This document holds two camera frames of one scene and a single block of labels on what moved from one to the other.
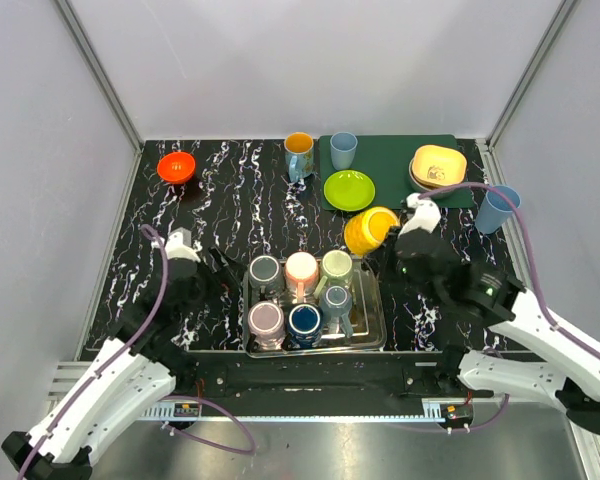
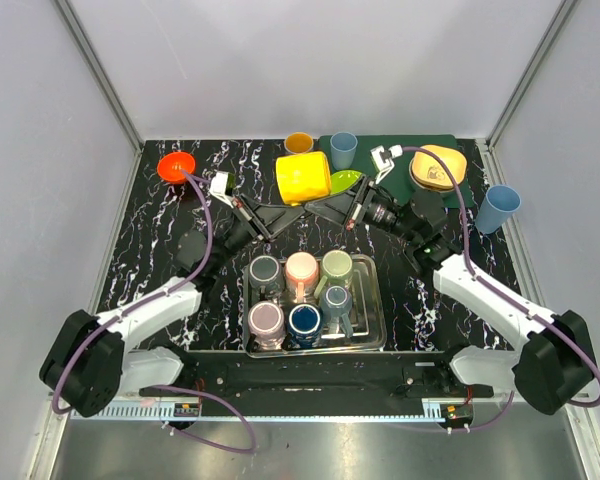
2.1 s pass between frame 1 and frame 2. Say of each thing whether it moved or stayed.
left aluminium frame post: stayed
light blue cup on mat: stayed
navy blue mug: stayed
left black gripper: moved
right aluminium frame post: stayed
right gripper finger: moved
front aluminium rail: stayed
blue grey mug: stayed
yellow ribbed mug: moved
